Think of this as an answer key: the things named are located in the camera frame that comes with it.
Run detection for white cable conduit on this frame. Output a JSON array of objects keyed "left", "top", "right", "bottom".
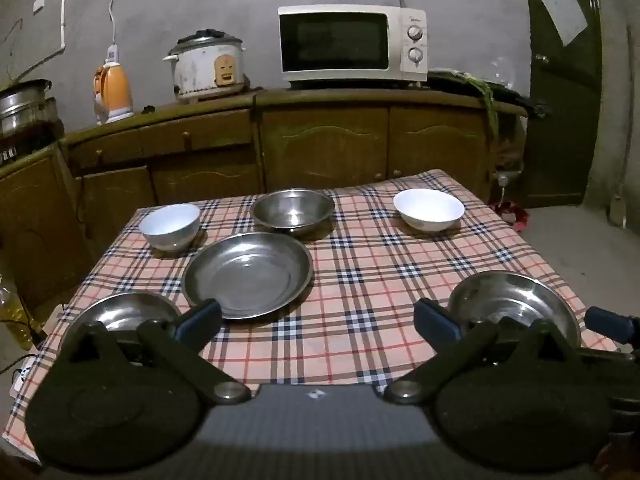
[{"left": 7, "top": 0, "right": 70, "bottom": 83}]

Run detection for white rice cooker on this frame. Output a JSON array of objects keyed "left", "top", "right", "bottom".
[{"left": 162, "top": 30, "right": 247, "bottom": 103}]

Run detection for small steel pot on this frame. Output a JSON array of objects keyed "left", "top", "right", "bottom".
[{"left": 30, "top": 95, "right": 60, "bottom": 127}]

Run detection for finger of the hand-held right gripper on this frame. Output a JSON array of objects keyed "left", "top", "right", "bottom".
[{"left": 584, "top": 306, "right": 640, "bottom": 347}]

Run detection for large steel pot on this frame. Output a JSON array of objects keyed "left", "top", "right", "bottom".
[{"left": 0, "top": 79, "right": 53, "bottom": 133}]

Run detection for black tray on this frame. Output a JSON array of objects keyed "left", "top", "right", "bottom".
[{"left": 427, "top": 67, "right": 548, "bottom": 116}]

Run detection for white power strip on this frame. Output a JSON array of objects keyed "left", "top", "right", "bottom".
[{"left": 9, "top": 355, "right": 38, "bottom": 396}]

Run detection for wide white bowl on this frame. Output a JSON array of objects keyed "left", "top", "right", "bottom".
[{"left": 393, "top": 188, "right": 466, "bottom": 233}]

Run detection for small white bowl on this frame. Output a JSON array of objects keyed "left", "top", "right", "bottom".
[{"left": 139, "top": 203, "right": 201, "bottom": 252}]

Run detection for white paper sheet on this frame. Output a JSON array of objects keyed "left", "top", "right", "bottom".
[{"left": 535, "top": 0, "right": 588, "bottom": 46}]

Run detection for shallow steel dish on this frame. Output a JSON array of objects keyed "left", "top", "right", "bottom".
[
  {"left": 70, "top": 291, "right": 183, "bottom": 361},
  {"left": 446, "top": 270, "right": 582, "bottom": 356}
]

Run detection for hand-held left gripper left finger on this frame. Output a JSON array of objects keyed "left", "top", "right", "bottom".
[{"left": 60, "top": 298, "right": 253, "bottom": 406}]

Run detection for white power cable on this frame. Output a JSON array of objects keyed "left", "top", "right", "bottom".
[{"left": 106, "top": 0, "right": 121, "bottom": 63}]

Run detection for orange electric kettle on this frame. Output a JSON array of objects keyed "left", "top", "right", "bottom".
[{"left": 92, "top": 58, "right": 135, "bottom": 125}]

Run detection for deep steel bowl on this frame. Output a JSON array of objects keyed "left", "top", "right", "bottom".
[{"left": 250, "top": 189, "right": 336, "bottom": 237}]

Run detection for green vegetables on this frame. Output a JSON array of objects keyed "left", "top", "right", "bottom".
[{"left": 465, "top": 75, "right": 501, "bottom": 136}]

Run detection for dark green door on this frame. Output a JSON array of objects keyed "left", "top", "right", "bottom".
[{"left": 520, "top": 0, "right": 606, "bottom": 208}]

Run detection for white microwave oven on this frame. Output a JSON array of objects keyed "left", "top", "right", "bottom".
[{"left": 278, "top": 5, "right": 429, "bottom": 90}]

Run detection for plaid tablecloth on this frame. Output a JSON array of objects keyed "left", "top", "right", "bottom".
[{"left": 0, "top": 169, "right": 621, "bottom": 461}]

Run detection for large steel basin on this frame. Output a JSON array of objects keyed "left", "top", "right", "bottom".
[{"left": 182, "top": 232, "right": 314, "bottom": 321}]

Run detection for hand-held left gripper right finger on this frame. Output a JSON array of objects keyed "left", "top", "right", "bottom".
[{"left": 382, "top": 297, "right": 583, "bottom": 406}]

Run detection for red plastic bag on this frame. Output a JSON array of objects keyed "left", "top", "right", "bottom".
[{"left": 490, "top": 200, "right": 531, "bottom": 233}]

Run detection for wooden kitchen cabinet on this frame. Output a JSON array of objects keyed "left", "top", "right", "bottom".
[{"left": 0, "top": 87, "right": 531, "bottom": 321}]

